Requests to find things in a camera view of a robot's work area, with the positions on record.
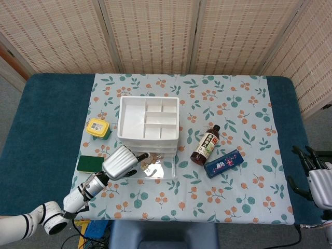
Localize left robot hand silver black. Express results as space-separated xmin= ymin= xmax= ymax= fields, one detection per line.
xmin=102 ymin=145 xmax=151 ymax=181

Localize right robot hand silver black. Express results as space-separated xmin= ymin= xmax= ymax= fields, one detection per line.
xmin=286 ymin=145 xmax=332 ymax=209

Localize clear plastic drawer shallow contents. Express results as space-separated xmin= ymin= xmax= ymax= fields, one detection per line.
xmin=128 ymin=151 xmax=178 ymax=180

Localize blue robot base seat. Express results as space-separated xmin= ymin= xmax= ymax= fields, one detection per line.
xmin=108 ymin=220 xmax=220 ymax=249

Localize green yellow sponge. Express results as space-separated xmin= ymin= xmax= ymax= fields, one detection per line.
xmin=77 ymin=155 xmax=106 ymax=174

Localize blue box on floor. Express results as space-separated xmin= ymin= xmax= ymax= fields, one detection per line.
xmin=87 ymin=220 xmax=111 ymax=239

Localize green tub yellow lid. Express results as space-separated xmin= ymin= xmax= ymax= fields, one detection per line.
xmin=86 ymin=118 xmax=113 ymax=141

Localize teal table cover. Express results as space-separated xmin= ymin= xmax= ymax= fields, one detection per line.
xmin=0 ymin=73 xmax=324 ymax=226

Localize dark tea bottle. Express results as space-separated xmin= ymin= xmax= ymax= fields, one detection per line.
xmin=190 ymin=124 xmax=222 ymax=166

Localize floral fruit print tablecloth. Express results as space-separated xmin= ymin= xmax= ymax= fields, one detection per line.
xmin=64 ymin=73 xmax=295 ymax=225

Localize blue pencil case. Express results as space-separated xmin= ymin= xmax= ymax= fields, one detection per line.
xmin=203 ymin=149 xmax=245 ymax=180

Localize woven folding screen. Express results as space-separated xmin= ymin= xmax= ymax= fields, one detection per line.
xmin=0 ymin=0 xmax=332 ymax=121

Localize white drawer organizer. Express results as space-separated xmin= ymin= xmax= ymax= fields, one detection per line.
xmin=116 ymin=95 xmax=181 ymax=157

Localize black cable bundle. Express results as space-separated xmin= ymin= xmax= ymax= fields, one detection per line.
xmin=62 ymin=219 xmax=111 ymax=249

